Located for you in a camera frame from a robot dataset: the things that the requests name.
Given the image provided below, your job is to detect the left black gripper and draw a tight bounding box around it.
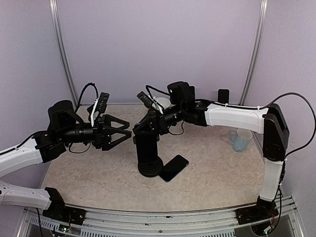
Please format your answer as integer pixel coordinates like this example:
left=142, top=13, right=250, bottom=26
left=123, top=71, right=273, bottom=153
left=59, top=114, right=131, bottom=150

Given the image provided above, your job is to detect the black phone white edge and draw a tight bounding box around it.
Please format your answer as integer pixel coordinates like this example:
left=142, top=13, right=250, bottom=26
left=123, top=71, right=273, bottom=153
left=133, top=129, right=158, bottom=164

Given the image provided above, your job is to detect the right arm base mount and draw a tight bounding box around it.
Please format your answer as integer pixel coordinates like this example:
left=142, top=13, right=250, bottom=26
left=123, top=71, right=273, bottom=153
left=236, top=202, right=279, bottom=225

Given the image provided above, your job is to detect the light blue mug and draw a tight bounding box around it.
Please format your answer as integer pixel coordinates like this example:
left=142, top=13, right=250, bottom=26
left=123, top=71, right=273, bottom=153
left=228, top=128, right=253, bottom=153

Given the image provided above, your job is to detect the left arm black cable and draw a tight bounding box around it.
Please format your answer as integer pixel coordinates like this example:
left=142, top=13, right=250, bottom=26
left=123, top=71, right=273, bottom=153
left=68, top=82, right=99, bottom=154

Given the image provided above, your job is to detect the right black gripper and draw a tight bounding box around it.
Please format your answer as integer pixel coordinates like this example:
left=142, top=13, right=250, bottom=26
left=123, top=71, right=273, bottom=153
left=133, top=102, right=185, bottom=135

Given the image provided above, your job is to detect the right aluminium corner post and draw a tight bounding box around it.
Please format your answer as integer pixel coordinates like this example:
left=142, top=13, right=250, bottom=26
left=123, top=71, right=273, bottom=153
left=239, top=0, right=268, bottom=105

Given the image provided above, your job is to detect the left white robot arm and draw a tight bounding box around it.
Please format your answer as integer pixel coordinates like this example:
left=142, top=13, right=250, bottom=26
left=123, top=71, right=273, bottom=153
left=0, top=100, right=131, bottom=220

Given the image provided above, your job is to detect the aluminium corner post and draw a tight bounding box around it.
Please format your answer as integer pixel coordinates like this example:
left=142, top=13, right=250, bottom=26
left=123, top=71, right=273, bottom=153
left=49, top=0, right=79, bottom=105
left=239, top=0, right=268, bottom=105

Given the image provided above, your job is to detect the aluminium front rail frame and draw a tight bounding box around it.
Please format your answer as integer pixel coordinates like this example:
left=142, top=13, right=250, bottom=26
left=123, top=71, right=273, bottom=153
left=18, top=195, right=304, bottom=237

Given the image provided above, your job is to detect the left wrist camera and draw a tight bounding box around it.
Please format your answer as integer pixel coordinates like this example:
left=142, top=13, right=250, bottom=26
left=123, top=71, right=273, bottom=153
left=87, top=92, right=110, bottom=127

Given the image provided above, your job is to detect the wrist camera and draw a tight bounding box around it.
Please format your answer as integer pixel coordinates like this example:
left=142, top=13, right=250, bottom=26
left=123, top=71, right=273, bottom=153
left=137, top=91, right=164, bottom=114
left=87, top=92, right=110, bottom=127

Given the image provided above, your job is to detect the white ceramic bowl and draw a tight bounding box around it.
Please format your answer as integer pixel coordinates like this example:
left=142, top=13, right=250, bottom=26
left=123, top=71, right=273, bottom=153
left=152, top=97, right=171, bottom=110

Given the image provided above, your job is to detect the left aluminium corner post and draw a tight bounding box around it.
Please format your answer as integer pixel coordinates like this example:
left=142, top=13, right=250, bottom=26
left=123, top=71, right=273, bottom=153
left=49, top=0, right=79, bottom=105

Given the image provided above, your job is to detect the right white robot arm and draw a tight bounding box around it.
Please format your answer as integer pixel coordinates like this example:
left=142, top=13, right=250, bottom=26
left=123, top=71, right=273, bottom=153
left=133, top=81, right=289, bottom=219

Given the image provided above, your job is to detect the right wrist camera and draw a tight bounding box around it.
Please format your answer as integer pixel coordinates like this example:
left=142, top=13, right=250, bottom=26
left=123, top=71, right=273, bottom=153
left=137, top=91, right=164, bottom=114

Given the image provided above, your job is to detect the black phone blue edge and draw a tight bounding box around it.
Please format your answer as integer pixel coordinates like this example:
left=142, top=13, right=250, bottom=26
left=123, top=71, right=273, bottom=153
left=159, top=155, right=189, bottom=182

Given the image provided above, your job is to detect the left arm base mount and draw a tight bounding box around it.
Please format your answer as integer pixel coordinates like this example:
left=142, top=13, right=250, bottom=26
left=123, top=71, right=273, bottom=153
left=42, top=205, right=86, bottom=226

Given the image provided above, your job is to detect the tall black phone stand front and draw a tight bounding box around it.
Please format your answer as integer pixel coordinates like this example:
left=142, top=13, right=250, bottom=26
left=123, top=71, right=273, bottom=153
left=133, top=137, right=163, bottom=178

